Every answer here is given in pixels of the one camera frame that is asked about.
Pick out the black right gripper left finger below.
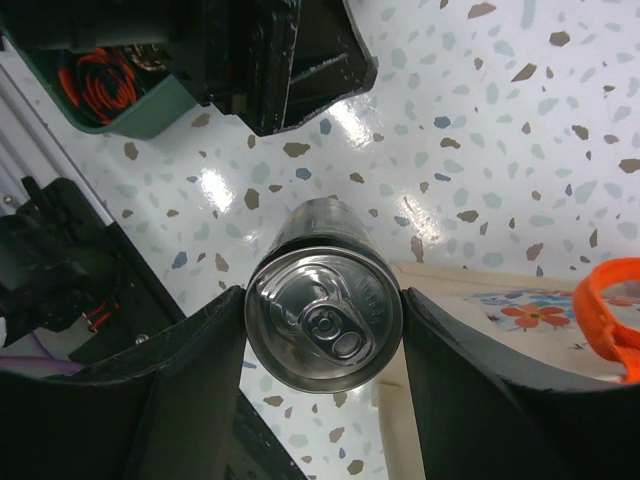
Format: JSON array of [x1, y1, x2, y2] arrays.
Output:
[[1, 287, 245, 479]]

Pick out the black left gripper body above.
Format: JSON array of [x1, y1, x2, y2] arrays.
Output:
[[1, 1, 280, 115]]

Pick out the green compartment tray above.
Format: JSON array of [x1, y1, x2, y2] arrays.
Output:
[[16, 47, 196, 140]]

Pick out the black gold drink can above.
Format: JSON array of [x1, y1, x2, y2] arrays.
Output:
[[244, 197, 403, 394]]

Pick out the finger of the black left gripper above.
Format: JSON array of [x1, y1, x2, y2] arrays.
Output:
[[234, 1, 378, 136]]

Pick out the orange black coiled cord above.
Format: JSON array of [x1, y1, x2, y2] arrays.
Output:
[[57, 47, 140, 126]]

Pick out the brown black coiled cord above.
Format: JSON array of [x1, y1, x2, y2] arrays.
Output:
[[124, 44, 169, 74]]

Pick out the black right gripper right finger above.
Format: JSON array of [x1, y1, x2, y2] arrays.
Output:
[[402, 288, 639, 479]]

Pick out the beige canvas bag orange handles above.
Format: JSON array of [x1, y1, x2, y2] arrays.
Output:
[[377, 259, 639, 479]]

